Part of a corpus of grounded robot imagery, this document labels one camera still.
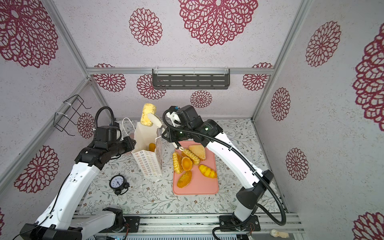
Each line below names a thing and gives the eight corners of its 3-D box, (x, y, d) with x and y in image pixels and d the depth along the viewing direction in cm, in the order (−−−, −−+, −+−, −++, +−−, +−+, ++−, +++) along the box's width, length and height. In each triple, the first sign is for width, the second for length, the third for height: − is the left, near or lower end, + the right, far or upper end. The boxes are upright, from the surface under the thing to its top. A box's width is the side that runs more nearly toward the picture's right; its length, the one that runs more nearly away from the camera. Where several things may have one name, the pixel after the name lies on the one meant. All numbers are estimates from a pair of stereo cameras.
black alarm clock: (118, 198, 84) (115, 196, 81) (109, 182, 90) (106, 180, 87) (131, 187, 88) (129, 185, 85) (122, 173, 93) (120, 171, 90)
